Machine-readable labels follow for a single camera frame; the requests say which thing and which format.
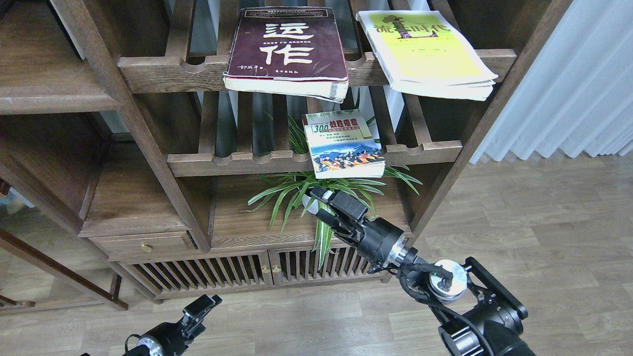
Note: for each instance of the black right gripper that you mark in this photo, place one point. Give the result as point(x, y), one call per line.
point(378, 241)

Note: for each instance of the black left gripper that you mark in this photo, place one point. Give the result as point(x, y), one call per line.
point(172, 339)

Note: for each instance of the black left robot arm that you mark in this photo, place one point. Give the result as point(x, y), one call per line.
point(128, 352)

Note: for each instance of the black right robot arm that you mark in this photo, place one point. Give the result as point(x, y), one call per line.
point(478, 316)

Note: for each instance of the green spider plant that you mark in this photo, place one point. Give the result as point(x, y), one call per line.
point(286, 189)

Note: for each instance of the white plant pot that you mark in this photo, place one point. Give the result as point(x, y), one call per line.
point(310, 204)

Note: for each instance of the brass drawer knob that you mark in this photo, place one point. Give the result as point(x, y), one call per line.
point(145, 247)

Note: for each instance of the dark wooden bookshelf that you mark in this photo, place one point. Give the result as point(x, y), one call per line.
point(112, 124)

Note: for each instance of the maroon book white characters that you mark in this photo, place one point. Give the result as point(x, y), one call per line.
point(292, 50)

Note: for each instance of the yellow cover book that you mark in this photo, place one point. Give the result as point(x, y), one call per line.
point(421, 53)

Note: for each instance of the white pleated curtain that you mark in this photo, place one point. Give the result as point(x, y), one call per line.
point(577, 97)

